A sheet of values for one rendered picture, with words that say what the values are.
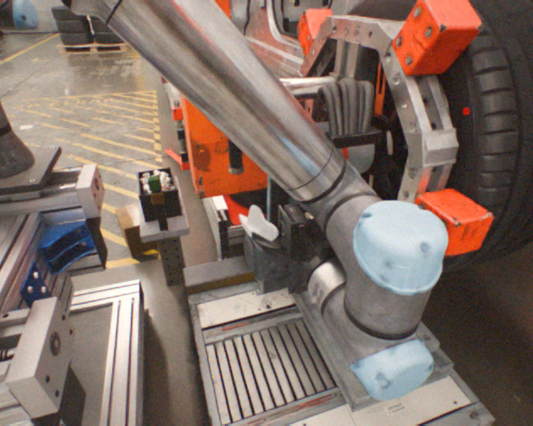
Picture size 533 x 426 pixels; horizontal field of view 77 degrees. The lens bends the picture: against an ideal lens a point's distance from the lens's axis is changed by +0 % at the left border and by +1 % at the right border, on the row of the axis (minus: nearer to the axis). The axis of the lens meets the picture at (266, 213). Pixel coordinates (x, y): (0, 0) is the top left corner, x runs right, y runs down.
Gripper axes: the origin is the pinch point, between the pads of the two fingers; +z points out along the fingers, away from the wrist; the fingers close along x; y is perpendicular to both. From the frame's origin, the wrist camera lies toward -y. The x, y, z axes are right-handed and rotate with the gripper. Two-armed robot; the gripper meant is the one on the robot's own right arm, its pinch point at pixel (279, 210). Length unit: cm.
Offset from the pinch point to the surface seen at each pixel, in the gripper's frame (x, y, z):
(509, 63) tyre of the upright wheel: -34.8, 24.3, -6.7
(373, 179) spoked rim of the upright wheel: -31.1, -6.3, 15.0
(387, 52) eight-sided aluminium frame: -20.4, 25.0, 4.5
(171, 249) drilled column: 23, -62, 73
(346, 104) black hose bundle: -10.3, 18.8, -1.3
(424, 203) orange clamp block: -20.4, 5.0, -12.3
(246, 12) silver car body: -63, 19, 247
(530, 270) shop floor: -145, -83, 27
